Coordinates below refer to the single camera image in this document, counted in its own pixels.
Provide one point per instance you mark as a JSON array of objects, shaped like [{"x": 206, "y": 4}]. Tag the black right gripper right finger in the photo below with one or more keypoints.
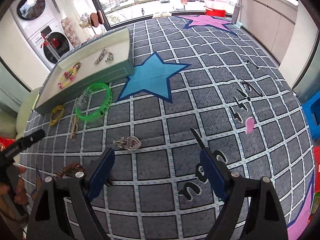
[{"x": 265, "y": 218}]

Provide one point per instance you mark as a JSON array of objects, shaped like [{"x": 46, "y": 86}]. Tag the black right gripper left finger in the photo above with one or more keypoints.
[{"x": 48, "y": 218}]

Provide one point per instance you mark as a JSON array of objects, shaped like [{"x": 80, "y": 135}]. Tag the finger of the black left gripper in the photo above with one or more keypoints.
[{"x": 8, "y": 154}]

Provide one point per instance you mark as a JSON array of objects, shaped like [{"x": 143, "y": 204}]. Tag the beige ribbon hair clip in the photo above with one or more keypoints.
[{"x": 74, "y": 127}]

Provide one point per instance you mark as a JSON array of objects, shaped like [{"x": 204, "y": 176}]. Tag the green translucent bangle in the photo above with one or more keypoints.
[{"x": 93, "y": 103}]

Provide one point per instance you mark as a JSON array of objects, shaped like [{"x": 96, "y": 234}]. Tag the silver hair clip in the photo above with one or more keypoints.
[{"x": 101, "y": 55}]

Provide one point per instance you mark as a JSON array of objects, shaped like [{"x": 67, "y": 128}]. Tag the green jewelry tray box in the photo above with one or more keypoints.
[{"x": 117, "y": 64}]

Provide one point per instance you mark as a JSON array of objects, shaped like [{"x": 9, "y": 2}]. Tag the red cushion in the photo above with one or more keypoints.
[{"x": 5, "y": 142}]

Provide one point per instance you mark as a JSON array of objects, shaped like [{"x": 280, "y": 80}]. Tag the blue plastic stool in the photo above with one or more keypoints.
[{"x": 311, "y": 111}]

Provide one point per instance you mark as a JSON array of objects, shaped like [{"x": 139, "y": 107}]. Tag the white washing machine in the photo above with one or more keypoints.
[{"x": 50, "y": 43}]

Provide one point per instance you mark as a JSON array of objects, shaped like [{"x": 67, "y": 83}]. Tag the white dryer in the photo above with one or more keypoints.
[{"x": 31, "y": 15}]

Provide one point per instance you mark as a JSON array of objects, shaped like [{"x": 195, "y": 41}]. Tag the grey checked star rug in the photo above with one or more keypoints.
[{"x": 230, "y": 92}]

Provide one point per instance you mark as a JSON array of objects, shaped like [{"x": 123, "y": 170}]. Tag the slipper drying rack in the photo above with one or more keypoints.
[{"x": 91, "y": 21}]

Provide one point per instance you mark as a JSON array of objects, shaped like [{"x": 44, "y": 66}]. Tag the white low cabinet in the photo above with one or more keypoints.
[{"x": 271, "y": 22}]

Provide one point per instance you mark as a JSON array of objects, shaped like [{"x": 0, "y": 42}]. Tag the red bucket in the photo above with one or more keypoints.
[{"x": 215, "y": 12}]

